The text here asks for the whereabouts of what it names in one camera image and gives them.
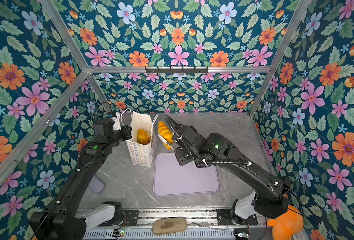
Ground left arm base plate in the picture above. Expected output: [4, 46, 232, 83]
[99, 210, 139, 227]

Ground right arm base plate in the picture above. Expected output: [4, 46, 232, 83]
[216, 209, 258, 226]

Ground golden croissant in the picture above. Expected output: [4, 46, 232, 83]
[158, 121, 174, 144]

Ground black hook rail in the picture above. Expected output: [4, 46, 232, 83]
[145, 67, 209, 74]

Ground round sesame bun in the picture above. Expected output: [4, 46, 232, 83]
[137, 129, 151, 145]

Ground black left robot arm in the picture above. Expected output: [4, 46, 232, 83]
[29, 118, 132, 240]

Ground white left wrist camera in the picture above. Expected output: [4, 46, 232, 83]
[111, 113, 121, 131]

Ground white handled tongs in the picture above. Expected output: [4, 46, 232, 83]
[158, 134, 175, 150]

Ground brown stone-like sponge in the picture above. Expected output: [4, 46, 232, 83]
[152, 217, 187, 236]

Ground lilac silicone mat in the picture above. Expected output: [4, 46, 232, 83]
[153, 153, 220, 196]

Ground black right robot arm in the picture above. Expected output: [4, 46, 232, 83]
[171, 125, 289, 219]

